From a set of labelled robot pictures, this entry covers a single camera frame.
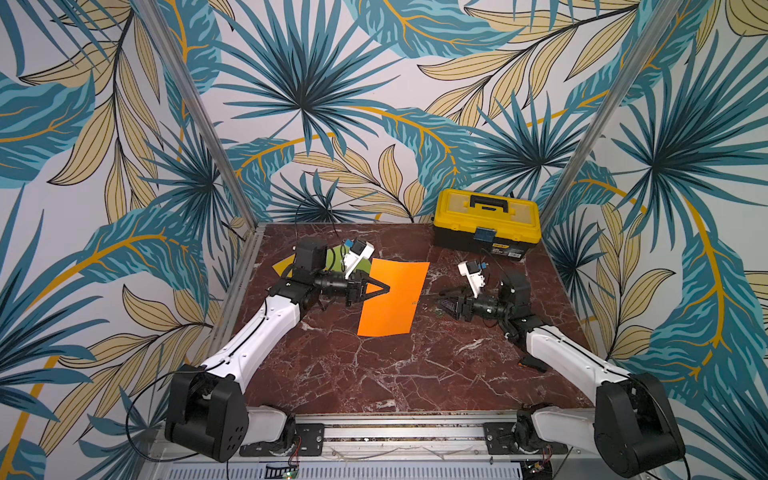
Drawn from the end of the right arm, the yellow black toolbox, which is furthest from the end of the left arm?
the yellow black toolbox

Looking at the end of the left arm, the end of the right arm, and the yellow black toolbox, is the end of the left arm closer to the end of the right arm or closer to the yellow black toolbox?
the end of the right arm

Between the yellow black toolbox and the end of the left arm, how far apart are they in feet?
1.36

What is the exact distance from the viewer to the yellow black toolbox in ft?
3.29

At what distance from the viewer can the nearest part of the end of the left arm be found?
25.3 inches
